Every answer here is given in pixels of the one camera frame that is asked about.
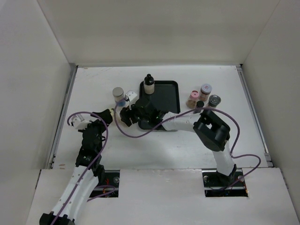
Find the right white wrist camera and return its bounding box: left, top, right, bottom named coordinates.
left=125, top=90, right=138, bottom=103

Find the silver cap blue label jar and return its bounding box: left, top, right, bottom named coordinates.
left=112, top=87, right=126, bottom=107

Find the grey grinder cap salt jar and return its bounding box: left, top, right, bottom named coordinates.
left=207, top=95, right=221, bottom=108

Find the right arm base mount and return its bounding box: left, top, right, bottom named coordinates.
left=202, top=170, right=248, bottom=197

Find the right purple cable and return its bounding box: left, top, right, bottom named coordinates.
left=114, top=99, right=262, bottom=192

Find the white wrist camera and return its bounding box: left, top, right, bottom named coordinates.
left=125, top=90, right=138, bottom=103
left=71, top=114, right=91, bottom=130

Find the black cap white powder bottle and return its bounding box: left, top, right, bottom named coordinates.
left=143, top=74, right=155, bottom=95

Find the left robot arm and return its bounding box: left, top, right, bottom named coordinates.
left=39, top=109, right=113, bottom=225

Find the black cap brown spice bottle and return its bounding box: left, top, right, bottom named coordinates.
left=116, top=115, right=123, bottom=127

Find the purple cable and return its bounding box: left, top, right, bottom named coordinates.
left=114, top=99, right=262, bottom=192
left=50, top=112, right=115, bottom=225

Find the yellow cap spice jar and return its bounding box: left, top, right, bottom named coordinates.
left=109, top=109, right=117, bottom=120

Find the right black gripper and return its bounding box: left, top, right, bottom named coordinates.
left=121, top=103, right=150, bottom=127

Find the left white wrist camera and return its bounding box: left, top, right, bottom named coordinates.
left=71, top=114, right=91, bottom=130

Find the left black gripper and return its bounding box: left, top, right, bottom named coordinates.
left=78, top=110, right=112, bottom=152

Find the small black cap spice jar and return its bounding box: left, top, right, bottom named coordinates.
left=196, top=101, right=204, bottom=108

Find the black rectangular tray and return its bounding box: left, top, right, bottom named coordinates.
left=139, top=80, right=180, bottom=120

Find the pink cap spice jar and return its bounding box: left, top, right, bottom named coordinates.
left=186, top=90, right=199, bottom=109

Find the red label spice jar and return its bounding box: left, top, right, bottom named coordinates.
left=199, top=83, right=212, bottom=102

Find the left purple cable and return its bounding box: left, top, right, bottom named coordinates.
left=50, top=112, right=115, bottom=225

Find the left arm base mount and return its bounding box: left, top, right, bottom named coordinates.
left=90, top=170, right=120, bottom=198

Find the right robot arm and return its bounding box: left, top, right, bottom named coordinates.
left=120, top=98, right=236, bottom=186

